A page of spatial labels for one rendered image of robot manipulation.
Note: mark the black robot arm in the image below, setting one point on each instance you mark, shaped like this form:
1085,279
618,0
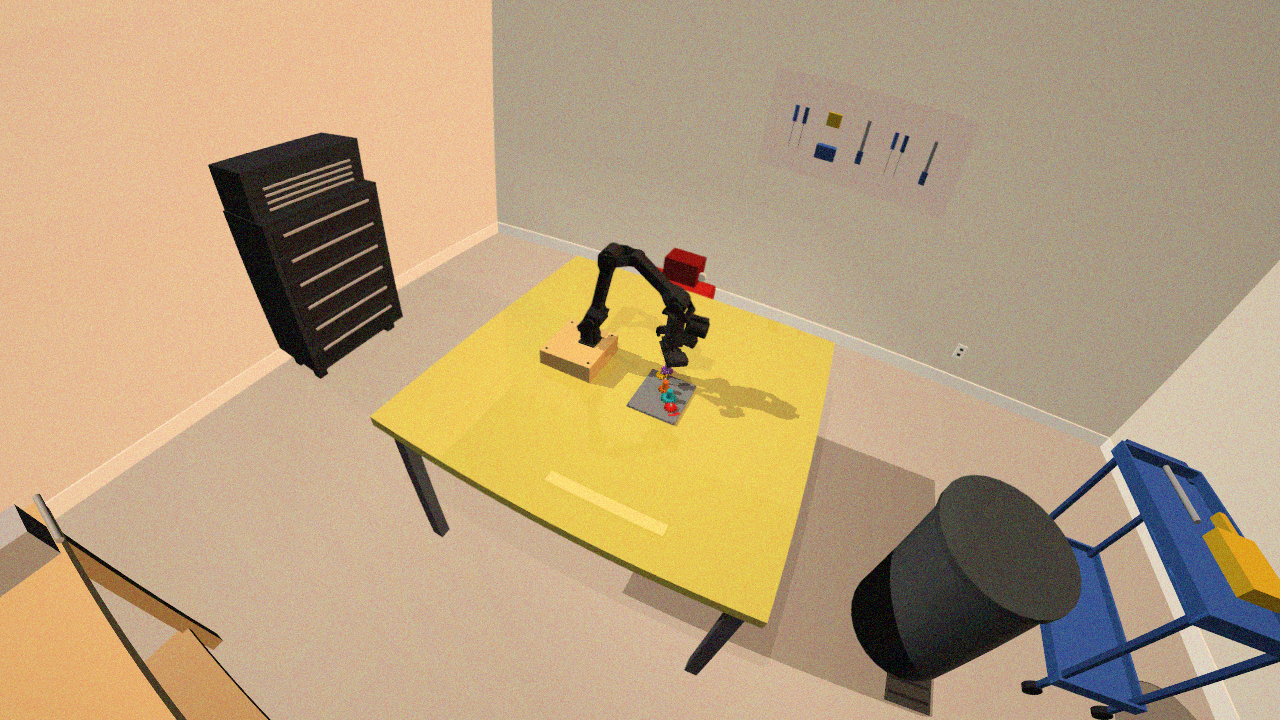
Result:
676,299

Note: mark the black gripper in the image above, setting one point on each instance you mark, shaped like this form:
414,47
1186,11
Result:
670,342

